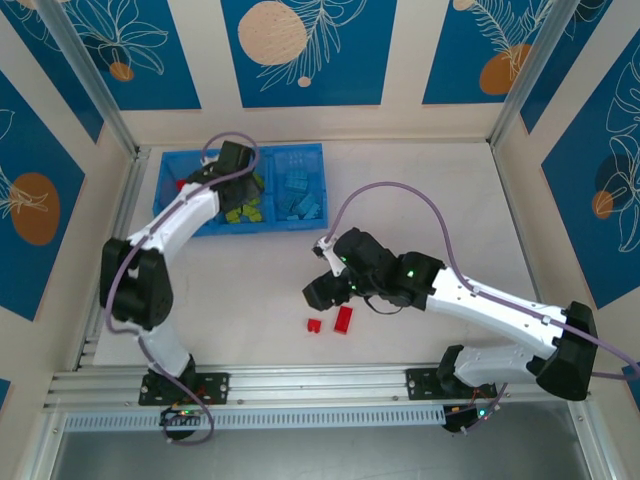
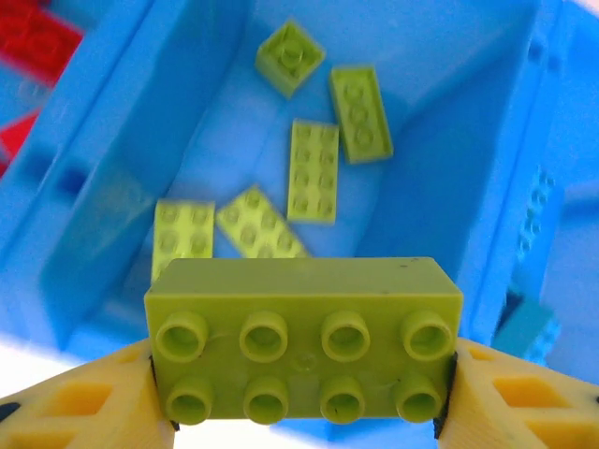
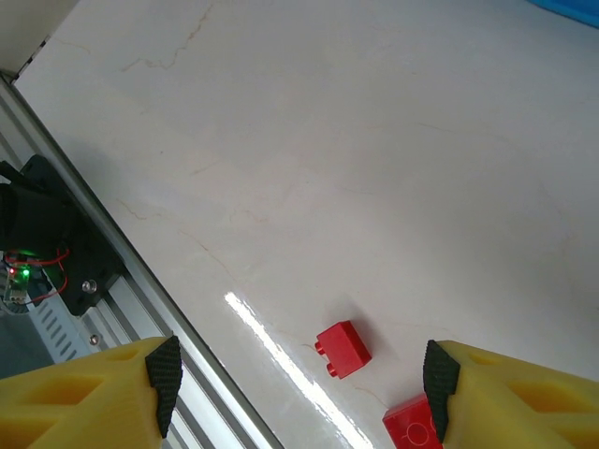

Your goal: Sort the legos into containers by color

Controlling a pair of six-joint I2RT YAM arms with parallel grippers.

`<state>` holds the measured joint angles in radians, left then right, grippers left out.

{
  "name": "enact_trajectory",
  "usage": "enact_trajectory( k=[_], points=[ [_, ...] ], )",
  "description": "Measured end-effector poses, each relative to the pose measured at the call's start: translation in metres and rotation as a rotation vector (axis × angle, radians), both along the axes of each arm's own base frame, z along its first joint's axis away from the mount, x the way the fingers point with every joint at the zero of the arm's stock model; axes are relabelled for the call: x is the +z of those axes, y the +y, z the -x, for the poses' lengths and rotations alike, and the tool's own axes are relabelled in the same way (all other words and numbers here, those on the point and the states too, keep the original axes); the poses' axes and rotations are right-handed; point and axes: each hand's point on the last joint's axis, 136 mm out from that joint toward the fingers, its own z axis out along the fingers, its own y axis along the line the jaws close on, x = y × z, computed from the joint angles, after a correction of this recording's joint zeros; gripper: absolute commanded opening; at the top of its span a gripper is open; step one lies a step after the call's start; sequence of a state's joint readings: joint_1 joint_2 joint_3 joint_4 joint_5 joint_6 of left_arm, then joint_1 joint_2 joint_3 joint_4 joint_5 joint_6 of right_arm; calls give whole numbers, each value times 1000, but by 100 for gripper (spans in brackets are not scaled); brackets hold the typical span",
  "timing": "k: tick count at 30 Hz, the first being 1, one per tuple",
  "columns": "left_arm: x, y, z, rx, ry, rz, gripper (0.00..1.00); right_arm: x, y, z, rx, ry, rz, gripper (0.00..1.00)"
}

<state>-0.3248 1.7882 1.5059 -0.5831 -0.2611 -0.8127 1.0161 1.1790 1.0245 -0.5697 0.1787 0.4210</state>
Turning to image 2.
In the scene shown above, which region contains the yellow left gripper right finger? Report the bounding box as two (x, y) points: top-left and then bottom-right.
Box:
(434, 339), (599, 449)

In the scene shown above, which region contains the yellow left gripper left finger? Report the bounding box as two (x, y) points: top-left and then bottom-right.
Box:
(0, 339), (177, 449)

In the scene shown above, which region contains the blue lego brick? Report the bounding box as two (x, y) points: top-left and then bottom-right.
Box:
(514, 166), (558, 256)
(493, 289), (562, 371)

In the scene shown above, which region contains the green two-by-four lego brick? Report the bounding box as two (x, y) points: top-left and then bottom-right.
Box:
(329, 64), (394, 165)
(286, 119), (341, 226)
(215, 184), (311, 259)
(143, 255), (464, 426)
(153, 199), (216, 284)

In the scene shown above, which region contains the red lego brick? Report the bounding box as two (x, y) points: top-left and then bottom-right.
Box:
(0, 2), (86, 88)
(0, 109), (44, 179)

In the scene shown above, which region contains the green two-by-two lego brick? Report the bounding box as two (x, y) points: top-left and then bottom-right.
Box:
(255, 19), (328, 99)

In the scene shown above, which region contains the blue three-compartment plastic bin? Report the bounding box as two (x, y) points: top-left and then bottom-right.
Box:
(0, 0), (599, 449)

